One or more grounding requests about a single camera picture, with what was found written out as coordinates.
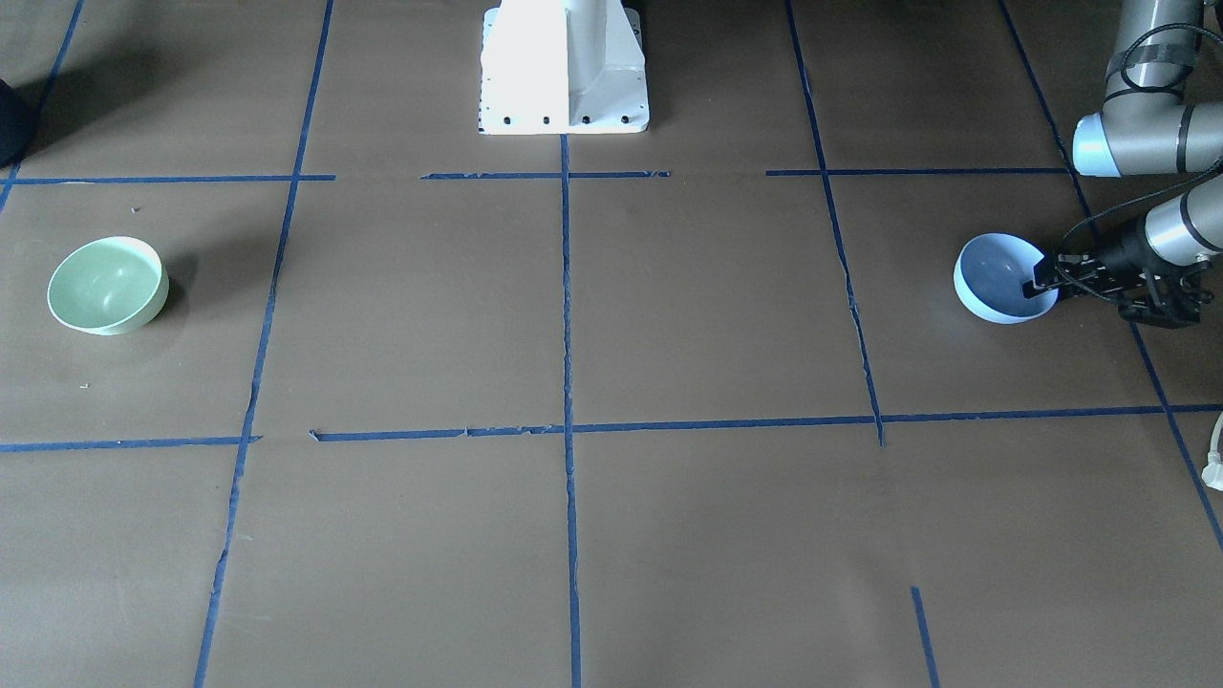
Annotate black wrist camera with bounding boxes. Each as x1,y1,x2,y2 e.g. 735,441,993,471
1118,277,1214,330

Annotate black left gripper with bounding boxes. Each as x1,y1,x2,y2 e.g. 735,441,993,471
1021,226,1162,306

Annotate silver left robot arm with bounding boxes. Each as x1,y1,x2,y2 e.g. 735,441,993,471
1022,1,1222,328

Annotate blue bowl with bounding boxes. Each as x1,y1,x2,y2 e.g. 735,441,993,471
953,232,1058,325

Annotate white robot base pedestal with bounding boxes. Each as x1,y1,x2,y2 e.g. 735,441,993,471
478,1,651,136

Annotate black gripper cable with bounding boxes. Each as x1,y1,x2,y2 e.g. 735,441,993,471
1062,23,1223,251

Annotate green bowl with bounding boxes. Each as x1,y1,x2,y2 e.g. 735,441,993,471
45,236,170,336

